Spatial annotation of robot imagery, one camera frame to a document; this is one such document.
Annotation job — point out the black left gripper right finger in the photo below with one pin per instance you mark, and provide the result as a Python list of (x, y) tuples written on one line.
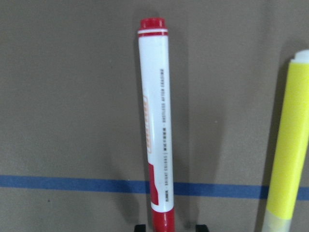
[(201, 228)]

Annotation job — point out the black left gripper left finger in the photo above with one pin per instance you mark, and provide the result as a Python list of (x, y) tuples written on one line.
[(140, 228)]

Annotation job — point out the yellow highlighter marker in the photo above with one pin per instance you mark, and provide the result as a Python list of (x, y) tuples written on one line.
[(291, 147)]

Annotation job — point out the red and white marker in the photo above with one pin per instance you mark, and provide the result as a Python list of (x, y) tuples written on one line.
[(153, 41)]

